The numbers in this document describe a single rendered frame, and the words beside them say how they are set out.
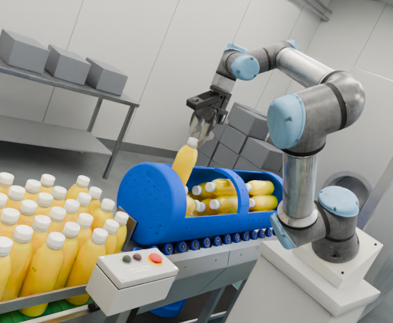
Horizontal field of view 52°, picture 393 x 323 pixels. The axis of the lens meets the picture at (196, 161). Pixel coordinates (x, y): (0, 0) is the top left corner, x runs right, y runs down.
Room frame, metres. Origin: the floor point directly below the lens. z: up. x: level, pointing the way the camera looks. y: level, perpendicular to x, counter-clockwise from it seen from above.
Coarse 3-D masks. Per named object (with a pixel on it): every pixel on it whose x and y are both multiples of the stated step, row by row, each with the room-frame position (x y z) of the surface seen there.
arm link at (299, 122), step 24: (288, 96) 0.92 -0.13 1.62; (312, 96) 0.91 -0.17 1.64; (336, 96) 0.91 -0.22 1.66; (288, 120) 0.88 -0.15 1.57; (312, 120) 0.88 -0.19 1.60; (336, 120) 0.90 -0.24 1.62; (288, 144) 0.89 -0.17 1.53; (312, 144) 0.91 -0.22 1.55; (288, 168) 0.99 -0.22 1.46; (312, 168) 0.98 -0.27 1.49; (288, 192) 1.03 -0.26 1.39; (312, 192) 1.04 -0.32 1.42; (288, 216) 1.09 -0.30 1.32; (312, 216) 1.09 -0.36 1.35; (288, 240) 1.09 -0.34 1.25; (312, 240) 1.13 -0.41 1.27
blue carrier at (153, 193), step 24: (144, 168) 1.31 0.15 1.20; (168, 168) 1.31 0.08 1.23; (216, 168) 1.63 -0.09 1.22; (120, 192) 1.35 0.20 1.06; (144, 192) 1.28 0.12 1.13; (168, 192) 1.23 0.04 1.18; (240, 192) 1.55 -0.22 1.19; (144, 216) 1.26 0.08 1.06; (168, 216) 1.20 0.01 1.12; (216, 216) 1.39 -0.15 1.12; (240, 216) 1.53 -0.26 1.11; (264, 216) 1.70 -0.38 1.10; (144, 240) 1.23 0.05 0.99; (168, 240) 1.25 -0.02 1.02
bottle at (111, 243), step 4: (104, 228) 1.00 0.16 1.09; (108, 232) 1.00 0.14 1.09; (112, 232) 1.00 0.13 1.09; (116, 232) 1.01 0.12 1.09; (108, 236) 1.00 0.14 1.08; (112, 236) 1.00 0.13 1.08; (116, 236) 1.02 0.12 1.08; (108, 240) 0.99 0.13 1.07; (112, 240) 1.00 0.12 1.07; (116, 240) 1.01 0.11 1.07; (108, 244) 0.99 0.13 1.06; (112, 244) 1.00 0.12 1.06; (116, 244) 1.01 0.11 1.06; (108, 248) 0.99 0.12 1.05; (112, 248) 1.00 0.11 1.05; (108, 252) 0.99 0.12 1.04; (112, 252) 1.00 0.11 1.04
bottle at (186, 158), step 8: (184, 152) 1.34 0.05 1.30; (192, 152) 1.34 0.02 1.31; (176, 160) 1.34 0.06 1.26; (184, 160) 1.33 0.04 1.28; (192, 160) 1.34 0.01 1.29; (176, 168) 1.34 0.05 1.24; (184, 168) 1.33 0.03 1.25; (192, 168) 1.36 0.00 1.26; (184, 176) 1.34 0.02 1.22; (184, 184) 1.35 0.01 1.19
